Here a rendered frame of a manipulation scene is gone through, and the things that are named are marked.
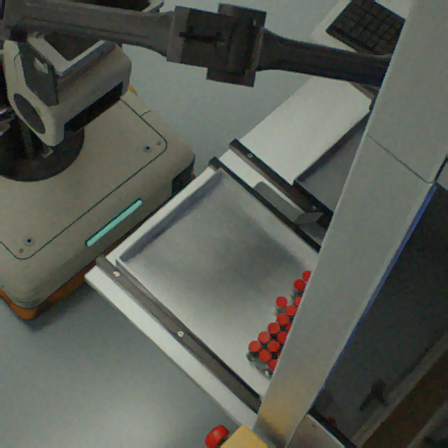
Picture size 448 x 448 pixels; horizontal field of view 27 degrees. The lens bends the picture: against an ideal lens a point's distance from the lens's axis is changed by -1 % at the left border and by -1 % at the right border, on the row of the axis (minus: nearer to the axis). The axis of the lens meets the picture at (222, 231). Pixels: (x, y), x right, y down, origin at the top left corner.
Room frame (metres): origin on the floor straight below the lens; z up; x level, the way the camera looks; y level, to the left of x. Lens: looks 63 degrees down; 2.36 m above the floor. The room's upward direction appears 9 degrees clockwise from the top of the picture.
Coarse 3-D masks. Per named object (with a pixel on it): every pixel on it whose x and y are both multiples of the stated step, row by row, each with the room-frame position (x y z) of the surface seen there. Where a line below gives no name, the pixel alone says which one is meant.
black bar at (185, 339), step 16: (112, 272) 0.63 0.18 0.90; (128, 288) 0.61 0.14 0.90; (144, 304) 0.58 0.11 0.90; (160, 320) 0.56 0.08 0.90; (176, 336) 0.54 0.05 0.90; (192, 352) 0.51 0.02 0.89; (208, 368) 0.49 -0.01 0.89; (224, 368) 0.49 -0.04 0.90; (224, 384) 0.47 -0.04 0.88; (240, 384) 0.47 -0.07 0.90; (256, 400) 0.45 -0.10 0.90
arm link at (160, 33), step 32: (32, 0) 0.86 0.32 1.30; (64, 0) 0.86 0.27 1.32; (0, 32) 0.84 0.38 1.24; (32, 32) 0.86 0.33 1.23; (64, 32) 0.82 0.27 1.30; (96, 32) 0.80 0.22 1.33; (128, 32) 0.79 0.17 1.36; (160, 32) 0.78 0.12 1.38; (192, 32) 0.78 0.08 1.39; (224, 32) 0.80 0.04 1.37; (192, 64) 0.74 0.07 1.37; (224, 64) 0.77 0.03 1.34
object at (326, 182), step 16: (368, 112) 1.04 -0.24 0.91; (352, 128) 1.00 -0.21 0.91; (336, 144) 0.96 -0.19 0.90; (352, 144) 0.98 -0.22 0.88; (320, 160) 0.92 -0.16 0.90; (336, 160) 0.94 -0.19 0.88; (352, 160) 0.94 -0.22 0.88; (304, 176) 0.89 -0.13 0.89; (320, 176) 0.90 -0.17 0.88; (336, 176) 0.90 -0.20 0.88; (304, 192) 0.85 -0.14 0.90; (320, 192) 0.86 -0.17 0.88; (336, 192) 0.87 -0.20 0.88; (320, 208) 0.82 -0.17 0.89
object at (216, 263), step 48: (192, 192) 0.80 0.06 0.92; (240, 192) 0.83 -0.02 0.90; (144, 240) 0.70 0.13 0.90; (192, 240) 0.73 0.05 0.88; (240, 240) 0.74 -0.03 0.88; (288, 240) 0.75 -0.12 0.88; (144, 288) 0.61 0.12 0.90; (192, 288) 0.63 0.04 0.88; (240, 288) 0.65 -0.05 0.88; (288, 288) 0.66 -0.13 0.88; (192, 336) 0.54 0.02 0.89; (240, 336) 0.56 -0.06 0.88
